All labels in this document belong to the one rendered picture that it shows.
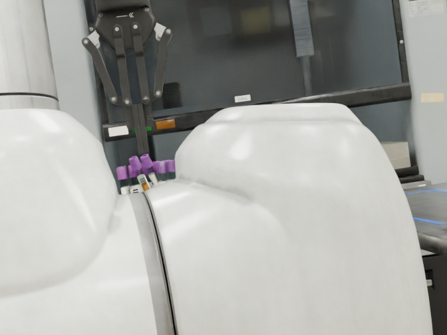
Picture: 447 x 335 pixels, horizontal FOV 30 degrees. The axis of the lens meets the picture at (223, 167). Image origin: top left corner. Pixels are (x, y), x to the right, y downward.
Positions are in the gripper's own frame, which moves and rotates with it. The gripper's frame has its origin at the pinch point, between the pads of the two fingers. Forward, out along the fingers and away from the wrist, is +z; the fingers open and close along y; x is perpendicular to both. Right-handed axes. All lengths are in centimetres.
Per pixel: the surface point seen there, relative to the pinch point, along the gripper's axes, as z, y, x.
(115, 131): -0.5, 5.1, -42.0
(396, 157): 12, -49, -43
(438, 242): 16.0, -28.9, 34.1
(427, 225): 15.4, -30.7, 25.8
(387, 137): 9, -53, -64
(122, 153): 5, 7, -120
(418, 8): -16, -57, -45
